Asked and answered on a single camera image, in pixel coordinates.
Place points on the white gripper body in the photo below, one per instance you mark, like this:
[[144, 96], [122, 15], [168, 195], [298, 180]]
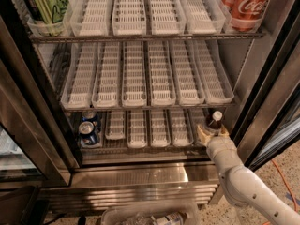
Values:
[[217, 144]]

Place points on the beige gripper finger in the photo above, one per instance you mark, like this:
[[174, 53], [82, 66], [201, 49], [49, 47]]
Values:
[[205, 134], [224, 132]]

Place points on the brown drink plastic bottle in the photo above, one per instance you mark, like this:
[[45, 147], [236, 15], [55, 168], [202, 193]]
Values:
[[213, 122]]

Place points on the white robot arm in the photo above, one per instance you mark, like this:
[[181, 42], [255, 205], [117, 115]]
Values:
[[242, 186]]

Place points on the open fridge door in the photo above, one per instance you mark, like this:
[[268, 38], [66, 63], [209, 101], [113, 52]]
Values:
[[264, 71]]

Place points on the bottle lying in bin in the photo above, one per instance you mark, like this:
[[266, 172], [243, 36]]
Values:
[[174, 218]]

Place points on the stainless fridge base grille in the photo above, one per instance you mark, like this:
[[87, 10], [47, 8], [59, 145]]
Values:
[[98, 189]]

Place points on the left glass fridge door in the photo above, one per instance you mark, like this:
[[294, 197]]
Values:
[[28, 117]]

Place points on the clear plastic bin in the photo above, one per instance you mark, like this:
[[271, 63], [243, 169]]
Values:
[[115, 215]]

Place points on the blue soda can rear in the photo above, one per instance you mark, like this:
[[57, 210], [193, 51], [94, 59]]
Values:
[[91, 117]]

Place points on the blue soda can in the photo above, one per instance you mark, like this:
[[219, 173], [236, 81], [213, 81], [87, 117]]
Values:
[[91, 117], [88, 133]]

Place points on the blue soda can front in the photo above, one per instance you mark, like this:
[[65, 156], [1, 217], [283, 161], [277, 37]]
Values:
[[88, 133]]

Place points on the red cola can front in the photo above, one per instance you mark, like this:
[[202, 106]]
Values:
[[245, 13]]

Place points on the green soda can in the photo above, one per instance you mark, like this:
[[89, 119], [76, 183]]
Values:
[[47, 7]]

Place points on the middle wire shelf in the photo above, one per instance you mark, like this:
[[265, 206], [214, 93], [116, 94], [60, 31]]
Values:
[[148, 107]]

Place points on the wire shelf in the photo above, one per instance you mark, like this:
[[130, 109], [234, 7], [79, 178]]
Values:
[[110, 149], [148, 107], [90, 39]]

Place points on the top wire shelf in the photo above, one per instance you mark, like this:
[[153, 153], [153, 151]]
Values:
[[90, 39]]

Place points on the bottom wire shelf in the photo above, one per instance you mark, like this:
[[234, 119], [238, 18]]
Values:
[[110, 149]]

